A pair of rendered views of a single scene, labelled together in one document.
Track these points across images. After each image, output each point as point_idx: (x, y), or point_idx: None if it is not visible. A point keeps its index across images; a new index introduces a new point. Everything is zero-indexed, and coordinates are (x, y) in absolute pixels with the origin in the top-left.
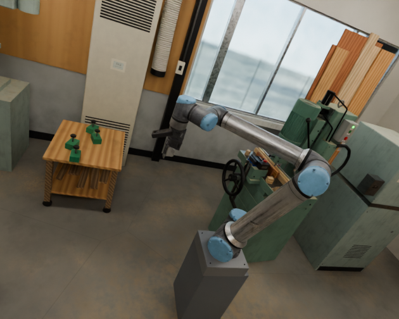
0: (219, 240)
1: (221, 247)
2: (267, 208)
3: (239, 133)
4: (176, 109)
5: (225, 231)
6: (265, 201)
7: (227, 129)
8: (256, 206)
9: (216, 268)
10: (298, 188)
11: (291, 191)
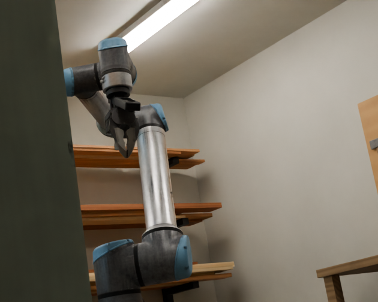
0: (186, 235)
1: (189, 245)
2: (167, 165)
3: (103, 99)
4: (126, 56)
5: (174, 227)
6: (158, 163)
7: (96, 97)
8: (156, 176)
9: None
10: (163, 127)
11: (162, 134)
